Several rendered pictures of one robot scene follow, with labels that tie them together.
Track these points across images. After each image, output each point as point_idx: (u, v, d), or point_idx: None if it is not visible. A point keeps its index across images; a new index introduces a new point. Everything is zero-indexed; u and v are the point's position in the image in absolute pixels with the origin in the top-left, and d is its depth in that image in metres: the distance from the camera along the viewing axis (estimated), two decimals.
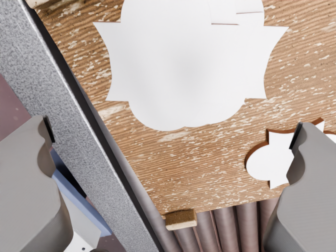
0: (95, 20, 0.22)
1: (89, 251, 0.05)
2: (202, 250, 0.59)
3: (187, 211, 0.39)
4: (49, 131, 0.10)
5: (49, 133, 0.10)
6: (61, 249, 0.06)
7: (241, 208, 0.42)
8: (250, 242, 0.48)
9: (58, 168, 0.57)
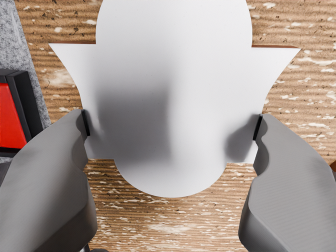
0: None
1: (89, 251, 0.05)
2: None
3: None
4: (86, 125, 0.11)
5: (85, 127, 0.11)
6: (84, 241, 0.06)
7: None
8: None
9: None
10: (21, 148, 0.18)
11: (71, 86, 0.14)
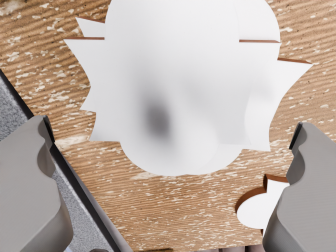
0: (42, 27, 0.16)
1: (89, 251, 0.05)
2: None
3: (165, 251, 0.33)
4: (49, 131, 0.10)
5: (49, 133, 0.10)
6: (61, 249, 0.06)
7: (227, 247, 0.37)
8: None
9: None
10: None
11: None
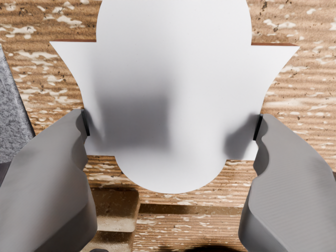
0: None
1: (89, 251, 0.05)
2: None
3: None
4: (85, 125, 0.11)
5: (85, 127, 0.11)
6: (84, 241, 0.06)
7: None
8: None
9: None
10: None
11: None
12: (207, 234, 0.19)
